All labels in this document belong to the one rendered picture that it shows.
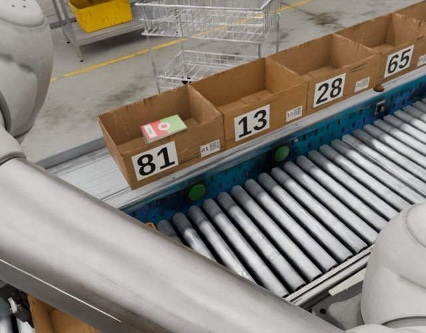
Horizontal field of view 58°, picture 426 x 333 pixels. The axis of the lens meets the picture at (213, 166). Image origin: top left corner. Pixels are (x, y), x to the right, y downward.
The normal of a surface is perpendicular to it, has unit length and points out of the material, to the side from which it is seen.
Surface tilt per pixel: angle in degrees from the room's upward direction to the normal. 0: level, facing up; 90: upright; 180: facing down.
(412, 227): 46
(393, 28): 90
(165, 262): 30
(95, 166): 0
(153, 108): 90
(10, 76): 79
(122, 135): 90
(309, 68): 89
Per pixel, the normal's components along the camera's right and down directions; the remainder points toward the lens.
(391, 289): -0.86, -0.35
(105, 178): -0.09, -0.76
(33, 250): 0.08, 0.00
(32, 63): 0.65, 0.73
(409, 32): -0.87, 0.38
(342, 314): -0.33, -0.76
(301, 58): 0.48, 0.53
